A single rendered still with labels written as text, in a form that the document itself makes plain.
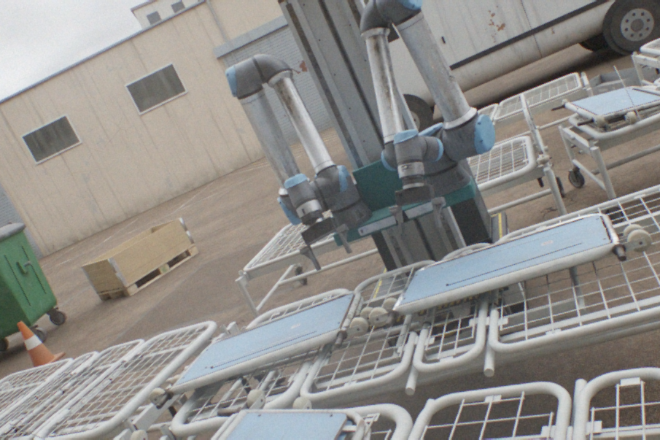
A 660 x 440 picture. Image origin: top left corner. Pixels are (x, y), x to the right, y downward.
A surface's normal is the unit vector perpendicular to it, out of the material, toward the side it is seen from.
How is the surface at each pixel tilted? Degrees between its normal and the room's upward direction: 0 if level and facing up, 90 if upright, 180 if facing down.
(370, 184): 90
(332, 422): 7
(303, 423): 7
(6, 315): 94
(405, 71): 89
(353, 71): 90
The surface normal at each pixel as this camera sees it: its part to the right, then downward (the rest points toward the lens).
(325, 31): -0.22, 0.32
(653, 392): -0.41, -0.89
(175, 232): 0.73, -0.18
